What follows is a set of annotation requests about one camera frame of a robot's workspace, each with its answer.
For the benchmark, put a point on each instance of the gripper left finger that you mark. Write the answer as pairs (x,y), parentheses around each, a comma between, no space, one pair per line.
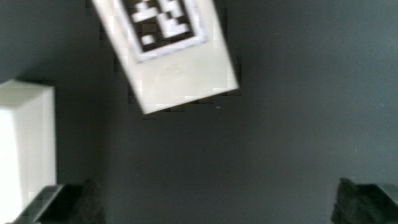
(66,204)

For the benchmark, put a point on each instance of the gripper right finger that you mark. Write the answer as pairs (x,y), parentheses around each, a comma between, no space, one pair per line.
(366,203)

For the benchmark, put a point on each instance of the white stool leg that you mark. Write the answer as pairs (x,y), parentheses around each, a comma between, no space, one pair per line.
(169,45)

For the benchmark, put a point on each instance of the white U-shaped frame fence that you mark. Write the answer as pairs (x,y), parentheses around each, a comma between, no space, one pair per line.
(27,143)

